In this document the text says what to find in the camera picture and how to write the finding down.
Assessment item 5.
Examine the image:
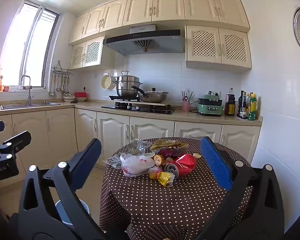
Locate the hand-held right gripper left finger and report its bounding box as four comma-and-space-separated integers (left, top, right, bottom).
9, 138, 108, 240

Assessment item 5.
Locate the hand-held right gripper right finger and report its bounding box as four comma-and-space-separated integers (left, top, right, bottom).
195, 136, 285, 240

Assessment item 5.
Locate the white printed snack wrapper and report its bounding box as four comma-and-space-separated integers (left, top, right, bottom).
105, 154, 123, 170

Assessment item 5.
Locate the crushed red soda can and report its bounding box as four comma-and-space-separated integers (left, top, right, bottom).
164, 153, 197, 180

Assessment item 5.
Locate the white plastic bag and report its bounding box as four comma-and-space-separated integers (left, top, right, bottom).
120, 152, 155, 178

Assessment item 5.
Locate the magenta foil wrapper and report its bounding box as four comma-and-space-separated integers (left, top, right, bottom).
158, 148, 182, 158

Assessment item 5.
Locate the golden snack bag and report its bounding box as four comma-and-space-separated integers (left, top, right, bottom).
150, 139, 190, 153

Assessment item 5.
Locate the clear plastic wrapper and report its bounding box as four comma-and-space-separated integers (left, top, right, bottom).
122, 139, 153, 157

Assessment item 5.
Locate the yellow candy wrapper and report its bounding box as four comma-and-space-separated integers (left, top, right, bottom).
156, 171, 175, 188

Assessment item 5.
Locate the orange peel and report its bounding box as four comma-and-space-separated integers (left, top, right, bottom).
152, 154, 166, 167

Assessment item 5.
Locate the light blue plastic bucket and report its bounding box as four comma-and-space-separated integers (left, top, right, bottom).
54, 199, 92, 227

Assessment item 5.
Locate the stainless steel sink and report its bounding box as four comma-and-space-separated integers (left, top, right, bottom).
1, 101, 62, 110

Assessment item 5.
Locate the cream base kitchen cabinet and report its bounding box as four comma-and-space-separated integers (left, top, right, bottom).
0, 102, 263, 188

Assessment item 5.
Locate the steel kitchen faucet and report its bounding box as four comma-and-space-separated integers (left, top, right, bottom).
18, 74, 35, 106

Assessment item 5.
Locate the green electric cooker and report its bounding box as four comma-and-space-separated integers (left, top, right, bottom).
196, 91, 225, 117

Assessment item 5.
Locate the large dark soy sauce bottle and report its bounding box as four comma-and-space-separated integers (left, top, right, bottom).
224, 88, 237, 116

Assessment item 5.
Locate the brown polka-dot tablecloth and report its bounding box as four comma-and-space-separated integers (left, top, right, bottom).
99, 137, 253, 240

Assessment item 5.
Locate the dark glass sauce bottle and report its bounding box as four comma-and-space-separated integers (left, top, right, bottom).
240, 92, 249, 120
237, 90, 244, 118

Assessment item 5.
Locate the green plastic bottle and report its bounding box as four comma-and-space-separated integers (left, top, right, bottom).
248, 94, 258, 121

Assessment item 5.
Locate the row of hanging kitchen utensils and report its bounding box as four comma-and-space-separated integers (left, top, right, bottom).
49, 71, 72, 97

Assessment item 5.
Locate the black glass gas stove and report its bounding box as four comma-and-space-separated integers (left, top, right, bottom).
101, 102, 175, 115

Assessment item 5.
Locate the cream stove cover board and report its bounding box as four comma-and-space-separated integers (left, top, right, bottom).
113, 99, 167, 106

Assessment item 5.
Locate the cream round colander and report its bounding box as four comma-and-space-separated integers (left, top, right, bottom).
101, 74, 116, 91

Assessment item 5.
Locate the stainless steel steamer pot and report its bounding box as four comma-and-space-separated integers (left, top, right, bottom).
114, 70, 144, 97

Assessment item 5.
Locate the sliding kitchen window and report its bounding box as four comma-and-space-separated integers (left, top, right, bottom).
0, 0, 62, 93

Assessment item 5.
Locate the steel wok with lid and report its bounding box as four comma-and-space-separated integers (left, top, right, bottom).
131, 85, 169, 103

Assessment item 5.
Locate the narrow cream lattice door cabinet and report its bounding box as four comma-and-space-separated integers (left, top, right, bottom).
69, 35, 105, 70

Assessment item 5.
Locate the wide cream lattice door cabinet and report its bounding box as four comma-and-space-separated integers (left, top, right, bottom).
185, 25, 252, 74

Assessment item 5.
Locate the grey range hood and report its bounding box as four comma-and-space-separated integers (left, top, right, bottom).
103, 24, 186, 56

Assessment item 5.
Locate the metal wall utensil rail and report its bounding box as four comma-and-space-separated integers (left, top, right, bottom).
51, 60, 75, 77

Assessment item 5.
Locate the cream upper wall cabinet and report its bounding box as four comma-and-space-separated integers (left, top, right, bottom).
69, 0, 250, 46

